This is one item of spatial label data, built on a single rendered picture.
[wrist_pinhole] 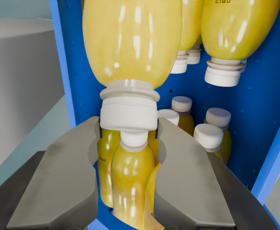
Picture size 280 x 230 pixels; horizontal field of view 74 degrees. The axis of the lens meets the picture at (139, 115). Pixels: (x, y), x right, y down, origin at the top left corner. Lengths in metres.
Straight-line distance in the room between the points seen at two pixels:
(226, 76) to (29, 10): 1.36
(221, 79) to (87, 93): 0.20
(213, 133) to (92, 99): 0.20
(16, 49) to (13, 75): 0.07
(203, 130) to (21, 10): 1.38
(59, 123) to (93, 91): 1.35
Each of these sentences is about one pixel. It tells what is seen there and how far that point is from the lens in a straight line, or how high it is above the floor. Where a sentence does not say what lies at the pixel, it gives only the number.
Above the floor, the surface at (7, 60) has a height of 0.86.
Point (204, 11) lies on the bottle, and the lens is 0.23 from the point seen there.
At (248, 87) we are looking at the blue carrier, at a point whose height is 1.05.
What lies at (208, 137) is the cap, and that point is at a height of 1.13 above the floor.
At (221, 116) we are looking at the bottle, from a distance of 0.33.
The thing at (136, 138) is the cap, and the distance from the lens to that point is 0.25.
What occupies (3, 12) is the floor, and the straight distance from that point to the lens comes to 1.56.
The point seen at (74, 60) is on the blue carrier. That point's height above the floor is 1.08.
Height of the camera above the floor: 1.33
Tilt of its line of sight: 62 degrees down
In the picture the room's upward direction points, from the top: 176 degrees clockwise
